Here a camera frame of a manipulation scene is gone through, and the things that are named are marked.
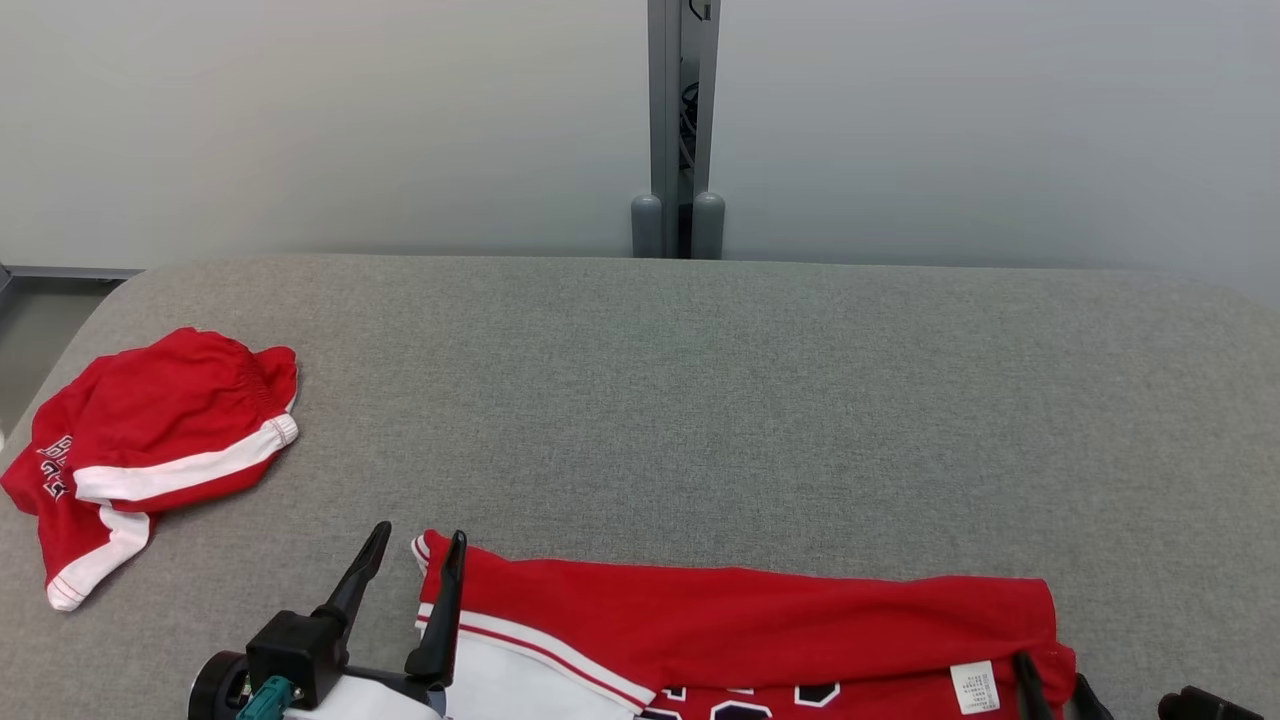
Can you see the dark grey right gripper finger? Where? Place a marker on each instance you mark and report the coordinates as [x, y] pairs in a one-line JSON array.
[[1035, 695], [1090, 702]]

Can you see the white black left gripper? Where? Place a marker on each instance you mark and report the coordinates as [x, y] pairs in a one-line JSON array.
[[380, 700]]

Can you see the red Bulls 23 jersey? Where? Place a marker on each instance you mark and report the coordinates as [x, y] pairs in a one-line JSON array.
[[750, 620]]

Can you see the red Bulls shorts white stripe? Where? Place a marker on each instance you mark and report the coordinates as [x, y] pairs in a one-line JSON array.
[[160, 410]]

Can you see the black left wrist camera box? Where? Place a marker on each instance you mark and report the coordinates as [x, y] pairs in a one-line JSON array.
[[295, 655]]

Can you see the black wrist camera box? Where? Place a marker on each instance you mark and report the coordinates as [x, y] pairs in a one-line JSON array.
[[295, 655], [1205, 705]]

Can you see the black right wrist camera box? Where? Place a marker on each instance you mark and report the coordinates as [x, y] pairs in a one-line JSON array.
[[1205, 705]]

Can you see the white partition screen grey frame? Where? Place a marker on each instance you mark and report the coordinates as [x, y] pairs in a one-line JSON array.
[[1000, 120], [300, 120]]

